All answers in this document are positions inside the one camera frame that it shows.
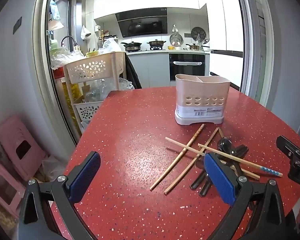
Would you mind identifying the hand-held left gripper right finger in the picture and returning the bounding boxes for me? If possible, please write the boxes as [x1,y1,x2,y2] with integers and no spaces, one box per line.
[204,152,297,240]

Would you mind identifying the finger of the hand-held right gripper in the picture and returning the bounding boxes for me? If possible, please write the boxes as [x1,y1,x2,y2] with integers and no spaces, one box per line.
[276,135,300,158]

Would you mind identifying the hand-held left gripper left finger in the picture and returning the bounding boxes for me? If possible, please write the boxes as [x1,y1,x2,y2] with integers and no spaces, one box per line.
[19,151,101,240]

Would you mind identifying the black spoon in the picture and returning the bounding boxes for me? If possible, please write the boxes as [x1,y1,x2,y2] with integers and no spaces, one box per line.
[217,137,232,154]

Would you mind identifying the blue wooden chopstick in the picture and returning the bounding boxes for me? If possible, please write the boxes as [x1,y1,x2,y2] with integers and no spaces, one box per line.
[198,144,283,177]

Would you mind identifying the plain wooden chopstick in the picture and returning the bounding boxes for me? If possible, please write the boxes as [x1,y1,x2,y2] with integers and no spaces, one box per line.
[165,137,261,180]
[164,127,219,195]

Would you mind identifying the patterned wooden chopstick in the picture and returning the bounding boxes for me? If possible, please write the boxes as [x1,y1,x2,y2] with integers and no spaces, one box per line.
[150,124,205,191]

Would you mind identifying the beige plastic utensil holder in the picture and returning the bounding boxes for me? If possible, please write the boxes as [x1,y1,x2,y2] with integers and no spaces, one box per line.
[174,74,231,125]

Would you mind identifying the pink plastic stool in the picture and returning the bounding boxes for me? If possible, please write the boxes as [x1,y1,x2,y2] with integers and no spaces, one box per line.
[0,115,46,180]
[0,161,27,220]

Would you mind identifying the yellow oil bottle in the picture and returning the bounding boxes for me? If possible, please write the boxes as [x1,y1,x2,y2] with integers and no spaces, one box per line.
[62,80,74,105]

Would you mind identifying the beige tiered storage cart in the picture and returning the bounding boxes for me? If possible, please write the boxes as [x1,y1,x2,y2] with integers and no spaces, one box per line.
[63,51,127,135]

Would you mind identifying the black built-in oven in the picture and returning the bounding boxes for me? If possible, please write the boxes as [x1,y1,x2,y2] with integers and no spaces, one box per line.
[169,53,206,82]

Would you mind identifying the black hanging garment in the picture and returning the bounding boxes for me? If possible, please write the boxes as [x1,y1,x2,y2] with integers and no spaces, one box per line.
[125,52,142,90]

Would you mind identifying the clear crumpled plastic bag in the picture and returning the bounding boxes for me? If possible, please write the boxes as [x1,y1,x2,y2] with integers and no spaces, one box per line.
[51,46,84,69]

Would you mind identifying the grey base cabinets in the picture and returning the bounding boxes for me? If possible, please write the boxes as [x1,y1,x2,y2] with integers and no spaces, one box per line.
[126,51,210,89]

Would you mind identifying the white refrigerator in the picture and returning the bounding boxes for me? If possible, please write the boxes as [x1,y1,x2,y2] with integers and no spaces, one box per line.
[205,0,244,90]

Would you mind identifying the white crumpled plastic bag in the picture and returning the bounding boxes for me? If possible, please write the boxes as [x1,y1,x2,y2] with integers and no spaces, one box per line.
[102,38,123,53]

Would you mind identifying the black wok with lid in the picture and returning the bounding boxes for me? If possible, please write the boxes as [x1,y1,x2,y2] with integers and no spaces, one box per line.
[121,41,142,52]

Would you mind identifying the dark kitchen faucet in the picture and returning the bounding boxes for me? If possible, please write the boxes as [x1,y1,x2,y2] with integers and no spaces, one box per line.
[61,35,77,52]

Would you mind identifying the white spice rack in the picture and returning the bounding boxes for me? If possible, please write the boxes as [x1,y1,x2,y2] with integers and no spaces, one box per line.
[99,29,113,48]

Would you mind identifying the white hanging plastic bag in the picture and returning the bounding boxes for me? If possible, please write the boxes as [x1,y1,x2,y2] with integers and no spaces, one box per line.
[80,25,92,40]

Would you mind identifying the round silver steamer rack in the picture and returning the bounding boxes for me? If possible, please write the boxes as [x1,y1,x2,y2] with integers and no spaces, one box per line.
[169,33,183,47]

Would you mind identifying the round dark divided tray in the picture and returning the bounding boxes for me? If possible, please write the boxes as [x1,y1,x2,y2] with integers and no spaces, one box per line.
[191,27,207,40]

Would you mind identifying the black range hood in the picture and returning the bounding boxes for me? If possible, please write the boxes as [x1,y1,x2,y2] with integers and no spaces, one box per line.
[115,8,168,38]

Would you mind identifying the blue packet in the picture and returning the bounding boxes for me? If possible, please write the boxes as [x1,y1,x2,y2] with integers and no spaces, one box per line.
[50,0,62,20]

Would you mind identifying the grey sliding door frame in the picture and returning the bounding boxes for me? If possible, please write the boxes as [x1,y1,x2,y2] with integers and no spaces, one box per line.
[31,0,275,145]

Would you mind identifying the dark wall switch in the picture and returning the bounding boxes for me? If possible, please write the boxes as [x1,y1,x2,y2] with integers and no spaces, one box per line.
[13,17,22,35]

